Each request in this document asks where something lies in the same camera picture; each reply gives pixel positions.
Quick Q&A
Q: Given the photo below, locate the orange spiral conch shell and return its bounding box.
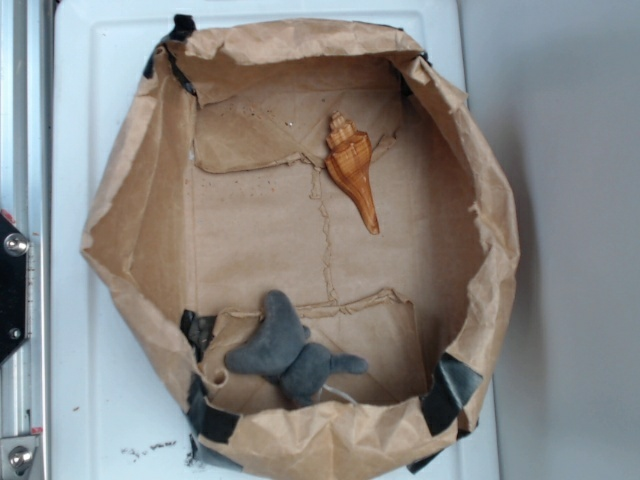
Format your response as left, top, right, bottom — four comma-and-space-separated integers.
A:
325, 111, 380, 235

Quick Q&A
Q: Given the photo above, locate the brown paper bag tray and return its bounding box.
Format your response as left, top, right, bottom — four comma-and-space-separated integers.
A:
82, 15, 520, 479

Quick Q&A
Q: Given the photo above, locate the grey plush toy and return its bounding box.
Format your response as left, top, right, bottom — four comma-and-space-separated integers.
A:
224, 290, 369, 407

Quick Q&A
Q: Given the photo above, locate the white plastic board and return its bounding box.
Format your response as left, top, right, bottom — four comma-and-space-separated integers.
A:
50, 1, 479, 479

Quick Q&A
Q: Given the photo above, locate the black mounting bracket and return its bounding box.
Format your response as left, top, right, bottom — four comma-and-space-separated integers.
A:
0, 209, 30, 365

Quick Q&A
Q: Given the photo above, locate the aluminium frame rail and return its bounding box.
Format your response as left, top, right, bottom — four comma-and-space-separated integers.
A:
1, 1, 54, 479

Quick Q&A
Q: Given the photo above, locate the silver corner bracket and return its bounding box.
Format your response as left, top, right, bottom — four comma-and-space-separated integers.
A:
0, 435, 43, 480

